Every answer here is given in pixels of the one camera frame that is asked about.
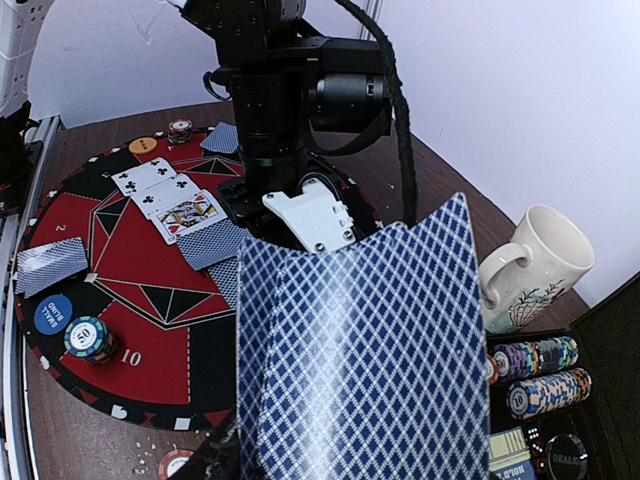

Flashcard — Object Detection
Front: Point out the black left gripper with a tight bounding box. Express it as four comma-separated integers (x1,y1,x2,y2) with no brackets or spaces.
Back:
179,1,391,247

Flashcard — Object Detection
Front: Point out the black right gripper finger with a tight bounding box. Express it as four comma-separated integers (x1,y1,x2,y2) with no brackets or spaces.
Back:
174,419,240,480

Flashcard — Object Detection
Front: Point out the orange white chip stack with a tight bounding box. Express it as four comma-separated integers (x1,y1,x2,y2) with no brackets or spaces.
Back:
158,449,194,480

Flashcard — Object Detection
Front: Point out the grey dealt playing cards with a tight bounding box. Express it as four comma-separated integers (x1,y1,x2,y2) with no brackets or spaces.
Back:
200,122,239,154

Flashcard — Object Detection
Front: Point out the red white chip stack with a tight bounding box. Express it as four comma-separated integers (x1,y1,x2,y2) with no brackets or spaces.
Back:
167,119,193,145

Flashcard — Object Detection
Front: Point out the face up queen card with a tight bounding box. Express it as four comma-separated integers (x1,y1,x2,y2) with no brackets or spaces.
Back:
151,190,227,245

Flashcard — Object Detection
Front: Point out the orange big blind button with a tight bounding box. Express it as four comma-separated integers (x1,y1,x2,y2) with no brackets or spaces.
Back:
128,137,158,155

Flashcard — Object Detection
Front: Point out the face down grey board card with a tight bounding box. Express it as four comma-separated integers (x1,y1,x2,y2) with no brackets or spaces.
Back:
177,219,251,271

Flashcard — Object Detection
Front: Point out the face up clubs card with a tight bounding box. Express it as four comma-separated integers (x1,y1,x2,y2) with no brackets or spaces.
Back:
111,157,176,197
131,174,200,219

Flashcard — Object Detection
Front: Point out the grey playing card deck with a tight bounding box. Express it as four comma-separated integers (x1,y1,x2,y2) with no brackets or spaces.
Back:
237,193,489,479

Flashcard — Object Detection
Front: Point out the green white chip stack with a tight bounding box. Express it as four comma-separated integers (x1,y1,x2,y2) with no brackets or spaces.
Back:
64,316,117,365

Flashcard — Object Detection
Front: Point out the blue small blind button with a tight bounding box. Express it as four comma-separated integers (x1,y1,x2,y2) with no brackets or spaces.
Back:
34,294,73,336

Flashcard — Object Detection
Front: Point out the poker chip row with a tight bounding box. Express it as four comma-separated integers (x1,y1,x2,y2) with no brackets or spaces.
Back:
506,368,592,420
490,336,579,382

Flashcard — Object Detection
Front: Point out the round red black poker mat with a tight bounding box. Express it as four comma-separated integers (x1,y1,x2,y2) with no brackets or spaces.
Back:
14,127,386,434

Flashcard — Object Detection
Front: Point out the blue card box in case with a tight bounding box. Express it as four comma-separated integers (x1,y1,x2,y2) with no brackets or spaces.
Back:
489,427,536,480

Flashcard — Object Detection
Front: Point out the cream ceramic mug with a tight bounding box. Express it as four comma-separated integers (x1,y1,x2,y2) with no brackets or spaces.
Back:
479,205,595,334

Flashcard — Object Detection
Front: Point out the black dealer puck in case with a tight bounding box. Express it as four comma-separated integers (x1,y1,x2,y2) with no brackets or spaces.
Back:
545,433,588,480

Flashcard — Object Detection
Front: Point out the black poker chip case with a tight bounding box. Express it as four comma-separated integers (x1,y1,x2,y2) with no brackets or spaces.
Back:
484,272,640,480

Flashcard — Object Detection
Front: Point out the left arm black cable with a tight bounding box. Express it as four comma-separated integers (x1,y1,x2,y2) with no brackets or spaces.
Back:
334,0,419,226

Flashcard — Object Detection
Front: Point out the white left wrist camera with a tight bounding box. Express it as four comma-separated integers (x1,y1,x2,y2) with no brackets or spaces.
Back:
262,178,356,253

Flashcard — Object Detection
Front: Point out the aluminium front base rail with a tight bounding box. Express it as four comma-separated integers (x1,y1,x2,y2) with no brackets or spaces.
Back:
0,114,64,480

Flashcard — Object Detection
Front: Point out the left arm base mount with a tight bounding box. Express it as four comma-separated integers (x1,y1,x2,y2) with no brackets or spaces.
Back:
1,101,39,216

